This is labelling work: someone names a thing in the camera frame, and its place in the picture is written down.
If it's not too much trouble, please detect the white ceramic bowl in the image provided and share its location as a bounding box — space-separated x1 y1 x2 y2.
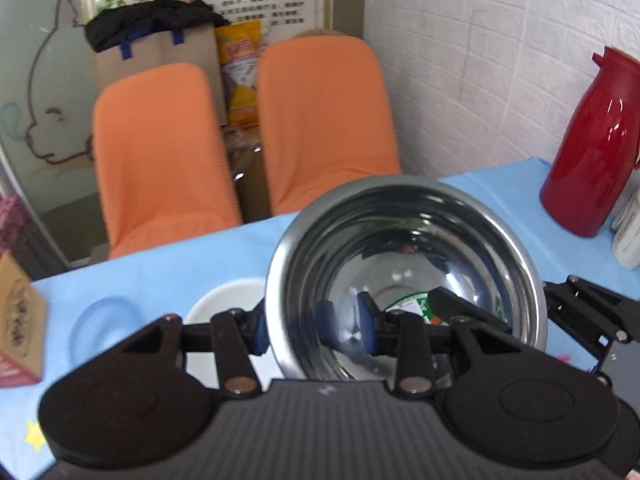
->
183 278 266 388

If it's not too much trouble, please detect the stainless steel bowl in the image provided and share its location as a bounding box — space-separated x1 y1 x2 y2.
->
265 176 548 380

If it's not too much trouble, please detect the blue plastic bowl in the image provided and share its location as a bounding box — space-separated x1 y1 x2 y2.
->
68 296 145 367

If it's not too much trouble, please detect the white tumbler cup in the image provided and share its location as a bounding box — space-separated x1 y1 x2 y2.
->
612 191 640 270

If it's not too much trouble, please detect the blue cartoon tablecloth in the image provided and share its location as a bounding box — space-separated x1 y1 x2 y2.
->
1 158 639 479

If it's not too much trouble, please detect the red thermos jug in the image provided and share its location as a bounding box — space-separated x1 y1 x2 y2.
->
540 47 639 237

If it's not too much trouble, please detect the red snack cardboard box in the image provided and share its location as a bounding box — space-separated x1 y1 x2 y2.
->
0 252 48 388

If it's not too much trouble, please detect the left orange chair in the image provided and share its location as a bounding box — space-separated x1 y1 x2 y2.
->
92 63 243 258

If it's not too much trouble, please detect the orange chair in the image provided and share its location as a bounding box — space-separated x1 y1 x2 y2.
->
257 35 401 216
92 63 243 258

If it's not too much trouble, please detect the right orange chair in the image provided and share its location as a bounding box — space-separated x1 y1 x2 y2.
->
257 35 401 216

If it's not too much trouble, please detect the glass door with cartoon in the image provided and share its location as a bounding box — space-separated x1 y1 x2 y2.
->
1 0 106 262

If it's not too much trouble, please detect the brown cardboard box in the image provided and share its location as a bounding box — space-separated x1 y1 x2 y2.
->
94 25 229 127

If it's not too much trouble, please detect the black cloth on box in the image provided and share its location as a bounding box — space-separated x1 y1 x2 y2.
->
85 0 231 53

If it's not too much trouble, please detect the yellow snack bag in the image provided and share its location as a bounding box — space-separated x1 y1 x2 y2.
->
215 20 262 128

